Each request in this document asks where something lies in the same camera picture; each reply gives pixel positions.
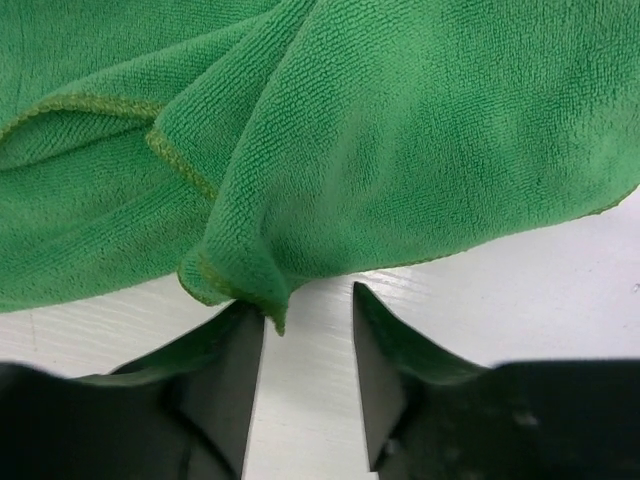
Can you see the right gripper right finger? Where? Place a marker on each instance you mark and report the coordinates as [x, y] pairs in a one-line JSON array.
[[430, 414]]

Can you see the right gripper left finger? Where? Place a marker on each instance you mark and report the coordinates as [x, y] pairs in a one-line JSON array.
[[183, 411]]

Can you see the green towel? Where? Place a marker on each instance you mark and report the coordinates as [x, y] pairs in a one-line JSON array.
[[253, 146]]

